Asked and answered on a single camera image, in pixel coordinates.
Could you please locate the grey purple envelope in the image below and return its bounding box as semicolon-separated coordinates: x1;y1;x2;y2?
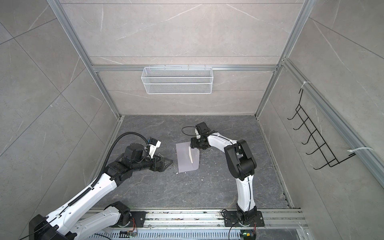
176;142;200;173

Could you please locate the beige letter paper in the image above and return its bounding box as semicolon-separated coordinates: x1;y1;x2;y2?
189;146;194;165

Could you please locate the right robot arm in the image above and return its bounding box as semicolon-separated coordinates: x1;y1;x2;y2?
190;133;257;225

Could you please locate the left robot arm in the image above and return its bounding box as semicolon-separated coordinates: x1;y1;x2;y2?
27;144;173;240

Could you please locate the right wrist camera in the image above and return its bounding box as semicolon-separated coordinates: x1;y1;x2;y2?
195;122;211;136

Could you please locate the aluminium rail frame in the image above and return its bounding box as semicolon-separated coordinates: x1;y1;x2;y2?
77;209;310;230

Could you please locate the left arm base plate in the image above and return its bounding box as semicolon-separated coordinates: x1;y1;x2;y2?
126;211;147;229

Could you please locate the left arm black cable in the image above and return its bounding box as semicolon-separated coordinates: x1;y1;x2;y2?
89;131;149;187

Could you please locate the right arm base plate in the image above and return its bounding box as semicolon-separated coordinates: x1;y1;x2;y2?
221;210;265;227

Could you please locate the white vented cable duct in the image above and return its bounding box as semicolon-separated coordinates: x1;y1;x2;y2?
87;230;243;240

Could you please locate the black wire hook rack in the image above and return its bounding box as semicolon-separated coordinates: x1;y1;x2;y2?
287;89;356;171

